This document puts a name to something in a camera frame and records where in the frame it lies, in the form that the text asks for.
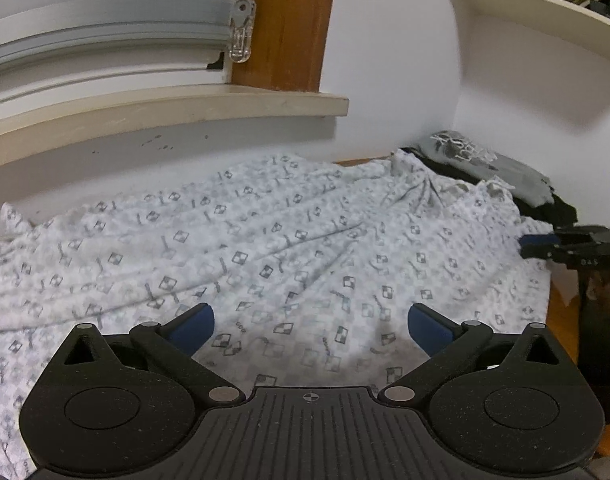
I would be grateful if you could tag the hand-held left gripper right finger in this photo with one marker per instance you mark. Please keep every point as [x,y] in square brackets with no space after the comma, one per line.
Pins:
[427,327]

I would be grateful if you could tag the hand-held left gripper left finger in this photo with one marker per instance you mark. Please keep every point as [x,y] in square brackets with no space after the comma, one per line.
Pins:
[190,327]

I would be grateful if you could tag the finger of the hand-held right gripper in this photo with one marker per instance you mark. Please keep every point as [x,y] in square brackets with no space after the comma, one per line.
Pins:
[537,239]
[535,252]

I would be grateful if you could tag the white checker print garment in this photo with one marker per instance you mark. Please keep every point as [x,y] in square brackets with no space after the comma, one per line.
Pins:
[285,240]

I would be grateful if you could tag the person's right hand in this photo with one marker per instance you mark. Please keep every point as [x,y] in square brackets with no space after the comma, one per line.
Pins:
[605,295]

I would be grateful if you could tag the black cloth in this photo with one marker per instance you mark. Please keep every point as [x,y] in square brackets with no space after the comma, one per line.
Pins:
[550,210]

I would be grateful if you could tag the grey printed sweatshirt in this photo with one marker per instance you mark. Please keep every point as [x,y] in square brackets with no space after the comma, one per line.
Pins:
[515,177]

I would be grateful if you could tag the beige window sill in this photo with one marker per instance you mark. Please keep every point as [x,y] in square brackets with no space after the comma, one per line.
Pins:
[160,115]

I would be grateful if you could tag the white window blind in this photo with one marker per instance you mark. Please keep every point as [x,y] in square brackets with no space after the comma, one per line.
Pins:
[100,15]

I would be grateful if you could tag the wooden window frame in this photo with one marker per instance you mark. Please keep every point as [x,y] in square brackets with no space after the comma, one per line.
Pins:
[285,25]

